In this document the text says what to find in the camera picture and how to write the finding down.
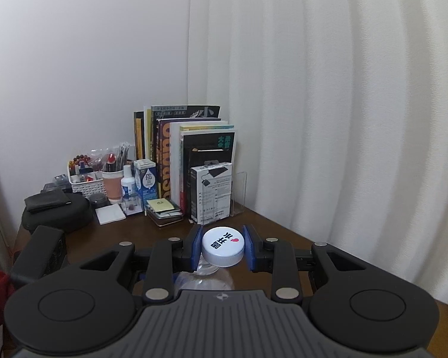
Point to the pink paper cup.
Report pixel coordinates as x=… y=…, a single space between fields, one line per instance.
x=112 y=186

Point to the white plastic basket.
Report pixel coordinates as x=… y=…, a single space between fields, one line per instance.
x=83 y=183

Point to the blue and white carton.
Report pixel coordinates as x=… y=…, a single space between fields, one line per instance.
x=146 y=182

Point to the coloured markers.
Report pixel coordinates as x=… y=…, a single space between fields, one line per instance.
x=81 y=162

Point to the yellow sticky note pad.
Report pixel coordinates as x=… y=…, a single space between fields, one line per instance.
x=158 y=205

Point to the white curtain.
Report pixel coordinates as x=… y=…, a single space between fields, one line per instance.
x=321 y=119

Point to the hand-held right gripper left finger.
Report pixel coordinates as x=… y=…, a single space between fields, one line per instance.
x=196 y=248

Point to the black device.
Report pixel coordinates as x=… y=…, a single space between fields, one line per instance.
x=56 y=182

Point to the black zip case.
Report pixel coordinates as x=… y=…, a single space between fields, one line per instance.
x=56 y=217

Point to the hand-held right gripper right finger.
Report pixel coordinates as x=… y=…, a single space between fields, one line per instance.
x=248 y=249

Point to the clear plastic water bottle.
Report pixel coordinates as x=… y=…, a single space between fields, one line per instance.
x=209 y=273

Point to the small white solution bottle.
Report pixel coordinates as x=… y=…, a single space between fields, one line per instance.
x=128 y=186

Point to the black wallet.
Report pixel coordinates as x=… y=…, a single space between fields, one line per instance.
x=46 y=201

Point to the clear acrylic bookend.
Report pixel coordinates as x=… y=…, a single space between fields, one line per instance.
x=239 y=194

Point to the white bottle cap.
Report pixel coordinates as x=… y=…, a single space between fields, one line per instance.
x=224 y=248

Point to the silver tin case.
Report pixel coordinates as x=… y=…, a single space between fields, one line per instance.
x=164 y=217

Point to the small clear plastic case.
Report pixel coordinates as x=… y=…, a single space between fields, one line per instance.
x=131 y=206

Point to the small black round container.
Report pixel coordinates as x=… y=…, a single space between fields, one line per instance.
x=99 y=199

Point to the black and white product box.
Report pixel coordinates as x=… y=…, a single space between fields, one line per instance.
x=211 y=194

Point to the row of books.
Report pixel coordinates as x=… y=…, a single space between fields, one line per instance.
x=179 y=149

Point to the bundle of pens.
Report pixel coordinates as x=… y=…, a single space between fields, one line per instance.
x=114 y=158

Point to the white sticky note pad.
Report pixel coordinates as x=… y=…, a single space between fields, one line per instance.
x=110 y=214

